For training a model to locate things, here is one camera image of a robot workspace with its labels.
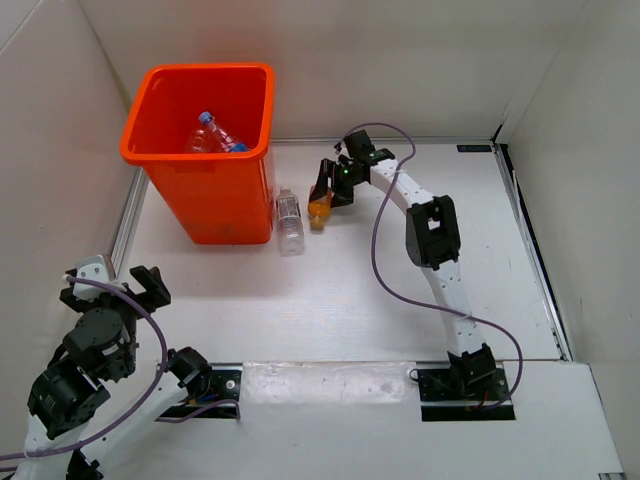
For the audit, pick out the clear bottle white label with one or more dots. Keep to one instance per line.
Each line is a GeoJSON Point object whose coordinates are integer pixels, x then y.
{"type": "Point", "coordinates": [289, 223]}

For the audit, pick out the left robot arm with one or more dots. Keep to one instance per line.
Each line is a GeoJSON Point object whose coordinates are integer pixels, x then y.
{"type": "Point", "coordinates": [63, 400]}

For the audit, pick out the black logo sticker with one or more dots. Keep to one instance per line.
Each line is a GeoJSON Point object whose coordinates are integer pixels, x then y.
{"type": "Point", "coordinates": [474, 148]}

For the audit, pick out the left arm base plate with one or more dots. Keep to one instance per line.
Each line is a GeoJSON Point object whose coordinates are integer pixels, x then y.
{"type": "Point", "coordinates": [216, 401]}

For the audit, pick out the clear bottle white cap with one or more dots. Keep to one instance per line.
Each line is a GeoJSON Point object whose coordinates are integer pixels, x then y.
{"type": "Point", "coordinates": [199, 142]}

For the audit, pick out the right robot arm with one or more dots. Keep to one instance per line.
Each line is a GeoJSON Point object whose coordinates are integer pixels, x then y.
{"type": "Point", "coordinates": [432, 242]}

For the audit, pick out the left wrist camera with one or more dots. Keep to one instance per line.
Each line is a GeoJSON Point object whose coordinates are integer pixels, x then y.
{"type": "Point", "coordinates": [98, 268]}

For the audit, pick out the orange juice bottle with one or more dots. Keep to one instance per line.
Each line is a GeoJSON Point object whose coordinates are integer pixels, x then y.
{"type": "Point", "coordinates": [319, 212]}

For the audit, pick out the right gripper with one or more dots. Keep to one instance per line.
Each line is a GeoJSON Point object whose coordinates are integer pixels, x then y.
{"type": "Point", "coordinates": [327, 170]}

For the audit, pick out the blue label water bottle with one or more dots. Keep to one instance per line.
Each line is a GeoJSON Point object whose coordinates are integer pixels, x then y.
{"type": "Point", "coordinates": [223, 140]}

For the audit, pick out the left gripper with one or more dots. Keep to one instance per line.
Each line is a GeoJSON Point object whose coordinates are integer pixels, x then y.
{"type": "Point", "coordinates": [157, 293]}

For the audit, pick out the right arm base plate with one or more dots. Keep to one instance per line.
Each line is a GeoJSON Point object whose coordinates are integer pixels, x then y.
{"type": "Point", "coordinates": [441, 401]}

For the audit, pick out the orange plastic bin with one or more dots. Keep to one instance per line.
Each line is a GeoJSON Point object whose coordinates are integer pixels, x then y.
{"type": "Point", "coordinates": [218, 198]}

